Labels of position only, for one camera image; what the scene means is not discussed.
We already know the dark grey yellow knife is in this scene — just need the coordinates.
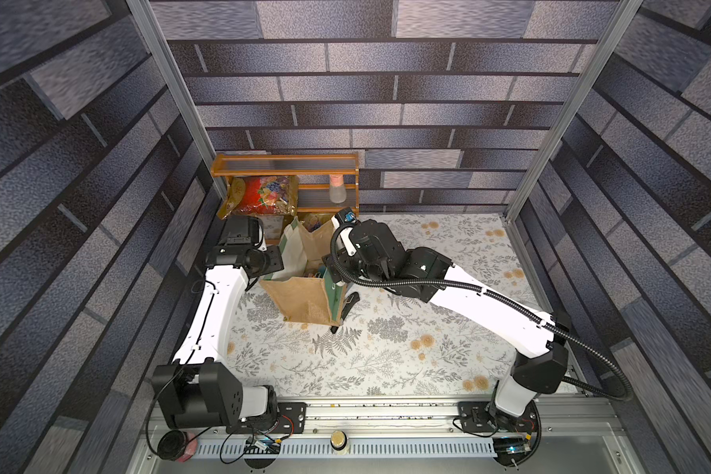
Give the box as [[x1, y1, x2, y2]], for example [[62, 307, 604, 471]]
[[330, 292, 361, 334]]

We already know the burlap green Christmas tote bag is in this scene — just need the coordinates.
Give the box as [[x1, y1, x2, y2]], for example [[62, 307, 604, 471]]
[[260, 219, 348, 327]]

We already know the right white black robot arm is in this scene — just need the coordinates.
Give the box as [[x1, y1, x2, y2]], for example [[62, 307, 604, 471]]
[[325, 207, 634, 434]]

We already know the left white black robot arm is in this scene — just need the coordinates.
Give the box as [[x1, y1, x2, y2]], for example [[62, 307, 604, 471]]
[[152, 215, 284, 432]]

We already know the red gold snack bag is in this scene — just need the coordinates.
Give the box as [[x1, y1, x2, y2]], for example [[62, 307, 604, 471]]
[[217, 176, 299, 219]]

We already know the small pink capped bottle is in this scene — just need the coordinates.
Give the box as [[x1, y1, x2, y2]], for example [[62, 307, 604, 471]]
[[329, 174, 348, 205]]

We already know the wooden two-tier shelf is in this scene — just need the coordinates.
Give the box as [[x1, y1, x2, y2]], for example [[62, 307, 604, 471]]
[[211, 153, 361, 241]]

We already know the small gold lid jar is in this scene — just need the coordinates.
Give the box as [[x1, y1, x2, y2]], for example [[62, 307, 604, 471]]
[[330, 431, 349, 454]]

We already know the black red tape roll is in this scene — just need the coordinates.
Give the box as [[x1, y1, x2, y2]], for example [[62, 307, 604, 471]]
[[156, 430, 198, 463]]

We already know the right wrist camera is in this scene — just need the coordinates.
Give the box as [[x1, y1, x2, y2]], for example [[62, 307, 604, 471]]
[[331, 207, 359, 257]]

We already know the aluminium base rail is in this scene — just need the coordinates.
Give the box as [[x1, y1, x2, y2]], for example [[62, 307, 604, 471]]
[[127, 395, 645, 473]]

